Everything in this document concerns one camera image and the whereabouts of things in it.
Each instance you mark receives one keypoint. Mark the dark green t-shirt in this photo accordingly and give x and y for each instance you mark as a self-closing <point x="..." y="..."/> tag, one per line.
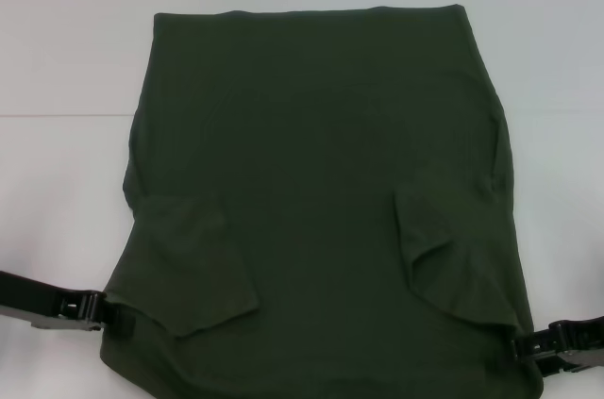
<point x="321" y="158"/>

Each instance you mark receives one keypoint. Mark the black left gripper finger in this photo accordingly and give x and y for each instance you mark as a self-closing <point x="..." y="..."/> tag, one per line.
<point x="85" y="307"/>

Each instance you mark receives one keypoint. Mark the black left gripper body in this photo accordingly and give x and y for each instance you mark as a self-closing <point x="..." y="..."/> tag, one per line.
<point x="28" y="293"/>

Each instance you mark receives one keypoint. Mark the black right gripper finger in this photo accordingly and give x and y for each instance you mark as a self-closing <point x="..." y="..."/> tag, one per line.
<point x="552" y="335"/>

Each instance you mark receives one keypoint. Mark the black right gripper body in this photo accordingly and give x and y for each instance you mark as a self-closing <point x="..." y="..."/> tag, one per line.
<point x="590" y="340"/>

